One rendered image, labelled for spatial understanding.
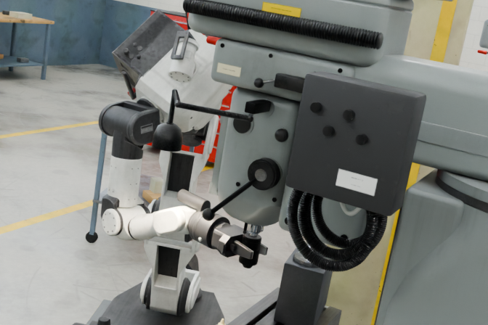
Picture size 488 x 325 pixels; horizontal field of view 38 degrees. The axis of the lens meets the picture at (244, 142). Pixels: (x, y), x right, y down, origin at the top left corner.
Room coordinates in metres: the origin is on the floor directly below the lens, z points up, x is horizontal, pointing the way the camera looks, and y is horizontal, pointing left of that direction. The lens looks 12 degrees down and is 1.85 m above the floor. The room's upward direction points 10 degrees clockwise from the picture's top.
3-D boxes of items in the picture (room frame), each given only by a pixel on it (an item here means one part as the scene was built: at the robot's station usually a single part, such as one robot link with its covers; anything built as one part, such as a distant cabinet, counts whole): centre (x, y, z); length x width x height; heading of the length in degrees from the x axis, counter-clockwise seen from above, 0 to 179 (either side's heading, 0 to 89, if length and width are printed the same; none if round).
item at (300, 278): (2.03, -0.26, 1.00); 0.22 x 0.12 x 0.20; 165
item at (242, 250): (1.62, -0.04, 1.23); 0.06 x 0.02 x 0.03; 50
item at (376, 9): (1.64, -0.07, 1.81); 0.47 x 0.26 x 0.16; 65
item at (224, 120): (1.69, 0.04, 1.45); 0.04 x 0.04 x 0.21; 65
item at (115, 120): (1.99, 0.34, 1.39); 0.12 x 0.09 x 0.14; 51
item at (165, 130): (1.67, 0.18, 1.47); 0.07 x 0.07 x 0.06
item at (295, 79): (1.49, -0.06, 1.66); 0.12 x 0.04 x 0.04; 65
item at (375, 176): (1.21, -0.19, 1.62); 0.20 x 0.09 x 0.21; 65
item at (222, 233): (1.70, 0.01, 1.23); 0.13 x 0.12 x 0.10; 140
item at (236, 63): (1.62, -0.10, 1.68); 0.34 x 0.24 x 0.10; 65
